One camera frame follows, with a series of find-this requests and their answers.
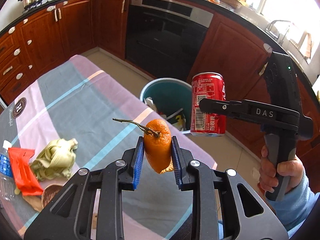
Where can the teal plastic trash bin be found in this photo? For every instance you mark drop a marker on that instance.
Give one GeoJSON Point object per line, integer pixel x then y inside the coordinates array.
{"type": "Point", "coordinates": [170, 95]}

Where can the green corn husk pile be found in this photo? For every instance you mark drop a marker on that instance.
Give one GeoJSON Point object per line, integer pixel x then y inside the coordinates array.
{"type": "Point", "coordinates": [55, 160]}

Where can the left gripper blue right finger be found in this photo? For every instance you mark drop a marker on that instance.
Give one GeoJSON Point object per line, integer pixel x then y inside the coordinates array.
{"type": "Point", "coordinates": [176, 161]}

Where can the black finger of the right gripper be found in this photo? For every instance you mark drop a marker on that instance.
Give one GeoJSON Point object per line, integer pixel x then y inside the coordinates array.
{"type": "Point", "coordinates": [226, 108]}

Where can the person's right hand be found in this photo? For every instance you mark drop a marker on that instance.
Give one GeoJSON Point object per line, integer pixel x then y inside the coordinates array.
{"type": "Point", "coordinates": [268, 181]}

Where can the brown paper strip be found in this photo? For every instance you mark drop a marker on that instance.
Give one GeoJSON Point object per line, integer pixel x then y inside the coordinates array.
{"type": "Point", "coordinates": [34, 201]}

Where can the wooden kitchen cabinets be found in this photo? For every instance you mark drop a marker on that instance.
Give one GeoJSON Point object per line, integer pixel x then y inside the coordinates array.
{"type": "Point", "coordinates": [49, 36]}

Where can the kitchen sink faucet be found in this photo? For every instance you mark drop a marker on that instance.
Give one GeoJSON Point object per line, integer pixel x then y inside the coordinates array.
{"type": "Point", "coordinates": [278, 29]}

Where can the brown coconut shell bowl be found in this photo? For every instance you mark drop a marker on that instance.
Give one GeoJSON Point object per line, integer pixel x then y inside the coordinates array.
{"type": "Point", "coordinates": [49, 193]}

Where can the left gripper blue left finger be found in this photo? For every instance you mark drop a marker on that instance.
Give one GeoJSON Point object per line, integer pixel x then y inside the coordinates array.
{"type": "Point", "coordinates": [137, 162]}

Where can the clear bottle blue label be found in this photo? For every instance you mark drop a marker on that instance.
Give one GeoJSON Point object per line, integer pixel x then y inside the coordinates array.
{"type": "Point", "coordinates": [7, 180]}

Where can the light blue sleeve forearm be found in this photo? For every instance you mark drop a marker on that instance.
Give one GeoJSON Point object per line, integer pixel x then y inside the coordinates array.
{"type": "Point", "coordinates": [296, 205]}

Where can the black built-in oven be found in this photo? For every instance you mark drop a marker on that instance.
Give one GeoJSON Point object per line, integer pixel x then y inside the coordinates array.
{"type": "Point", "coordinates": [164, 37]}

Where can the tall wooden cabinet door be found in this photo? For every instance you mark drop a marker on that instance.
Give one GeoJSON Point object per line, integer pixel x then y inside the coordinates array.
{"type": "Point", "coordinates": [239, 55]}

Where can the red cola can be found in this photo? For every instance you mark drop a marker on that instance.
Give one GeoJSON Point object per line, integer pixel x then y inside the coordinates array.
{"type": "Point", "coordinates": [208, 95]}

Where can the red paper packet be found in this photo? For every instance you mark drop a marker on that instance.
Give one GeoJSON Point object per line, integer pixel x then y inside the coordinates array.
{"type": "Point", "coordinates": [24, 178]}

